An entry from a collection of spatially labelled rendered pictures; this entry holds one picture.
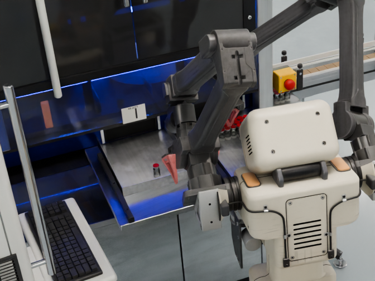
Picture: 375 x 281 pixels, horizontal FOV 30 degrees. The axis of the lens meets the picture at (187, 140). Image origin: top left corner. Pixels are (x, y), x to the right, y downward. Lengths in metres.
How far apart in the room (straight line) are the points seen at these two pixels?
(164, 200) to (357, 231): 1.47
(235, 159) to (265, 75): 0.36
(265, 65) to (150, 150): 0.51
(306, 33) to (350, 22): 3.56
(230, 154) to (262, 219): 0.78
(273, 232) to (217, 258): 1.27
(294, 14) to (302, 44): 3.24
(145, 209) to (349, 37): 0.82
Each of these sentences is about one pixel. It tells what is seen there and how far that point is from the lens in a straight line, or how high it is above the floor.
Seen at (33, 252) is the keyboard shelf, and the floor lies 0.80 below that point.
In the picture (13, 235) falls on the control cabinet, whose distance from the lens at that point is 1.90.
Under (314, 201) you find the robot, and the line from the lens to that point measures 1.68.
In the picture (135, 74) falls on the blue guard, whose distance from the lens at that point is 2.37.
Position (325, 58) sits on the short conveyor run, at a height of 0.93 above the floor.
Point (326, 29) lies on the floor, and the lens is 5.54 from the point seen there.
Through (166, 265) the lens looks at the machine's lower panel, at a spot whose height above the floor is 0.30.
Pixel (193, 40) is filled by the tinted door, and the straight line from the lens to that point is 2.40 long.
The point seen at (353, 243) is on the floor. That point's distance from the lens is 3.41.
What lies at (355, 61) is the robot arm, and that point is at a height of 1.39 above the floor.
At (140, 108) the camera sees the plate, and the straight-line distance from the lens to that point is 2.43.
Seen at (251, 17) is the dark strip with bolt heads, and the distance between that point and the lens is 2.45.
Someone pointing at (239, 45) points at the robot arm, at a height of 1.59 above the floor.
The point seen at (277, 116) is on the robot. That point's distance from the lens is 1.65.
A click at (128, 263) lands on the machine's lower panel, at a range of 2.80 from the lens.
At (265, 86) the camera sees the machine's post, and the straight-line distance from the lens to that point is 2.59.
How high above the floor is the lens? 2.22
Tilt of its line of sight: 32 degrees down
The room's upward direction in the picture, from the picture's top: 5 degrees counter-clockwise
